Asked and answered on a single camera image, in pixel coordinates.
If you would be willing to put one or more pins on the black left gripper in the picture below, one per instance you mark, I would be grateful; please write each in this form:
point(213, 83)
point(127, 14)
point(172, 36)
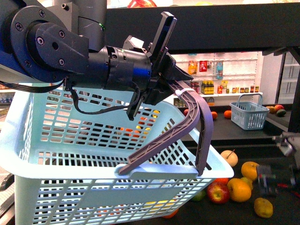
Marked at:
point(162, 85)

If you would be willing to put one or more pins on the blurred right gripper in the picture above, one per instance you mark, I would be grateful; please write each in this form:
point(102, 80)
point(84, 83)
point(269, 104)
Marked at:
point(289, 144)

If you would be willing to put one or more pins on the light teal plastic basket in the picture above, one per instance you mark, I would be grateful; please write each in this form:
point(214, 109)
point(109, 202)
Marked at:
point(66, 163)

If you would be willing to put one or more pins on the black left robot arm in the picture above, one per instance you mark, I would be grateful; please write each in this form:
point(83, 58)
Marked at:
point(40, 54)

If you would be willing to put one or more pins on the tangerine beside far lemon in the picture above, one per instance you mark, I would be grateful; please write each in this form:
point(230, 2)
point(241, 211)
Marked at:
point(214, 115)

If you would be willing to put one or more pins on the yellow lemon near tray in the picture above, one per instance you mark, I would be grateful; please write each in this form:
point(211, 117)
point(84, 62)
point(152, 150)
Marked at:
point(263, 208)

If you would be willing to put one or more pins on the black produce shelf rack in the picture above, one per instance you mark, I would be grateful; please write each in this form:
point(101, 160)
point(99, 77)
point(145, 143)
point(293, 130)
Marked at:
point(272, 29)

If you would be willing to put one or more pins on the white sauce shelf unit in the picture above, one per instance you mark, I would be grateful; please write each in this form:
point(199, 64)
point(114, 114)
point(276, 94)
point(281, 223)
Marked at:
point(221, 77)

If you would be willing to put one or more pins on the red chili pepper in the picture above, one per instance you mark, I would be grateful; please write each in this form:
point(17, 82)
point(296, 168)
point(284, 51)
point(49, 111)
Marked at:
point(293, 189)

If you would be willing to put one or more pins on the small yellow-green fruit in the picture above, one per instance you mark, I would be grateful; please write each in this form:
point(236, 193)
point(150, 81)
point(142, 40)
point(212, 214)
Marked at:
point(248, 181)

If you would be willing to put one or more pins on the yellow-orange round pear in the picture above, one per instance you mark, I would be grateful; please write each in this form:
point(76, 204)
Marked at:
point(248, 170)

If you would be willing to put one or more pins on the large orange fruit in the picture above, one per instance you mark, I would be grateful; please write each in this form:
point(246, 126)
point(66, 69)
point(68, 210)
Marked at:
point(239, 190)

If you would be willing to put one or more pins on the cream round pear with stem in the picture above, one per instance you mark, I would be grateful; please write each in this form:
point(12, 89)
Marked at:
point(230, 157)

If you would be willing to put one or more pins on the red yellow apple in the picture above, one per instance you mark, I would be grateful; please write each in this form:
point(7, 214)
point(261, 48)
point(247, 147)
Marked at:
point(218, 193)

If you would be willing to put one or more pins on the large red apple on top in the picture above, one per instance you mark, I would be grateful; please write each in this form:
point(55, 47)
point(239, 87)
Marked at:
point(141, 4)

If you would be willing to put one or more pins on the blue basket with handle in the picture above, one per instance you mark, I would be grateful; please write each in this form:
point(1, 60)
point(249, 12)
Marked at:
point(249, 115)

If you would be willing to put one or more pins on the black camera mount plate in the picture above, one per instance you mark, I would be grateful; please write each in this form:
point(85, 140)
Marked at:
point(162, 36)

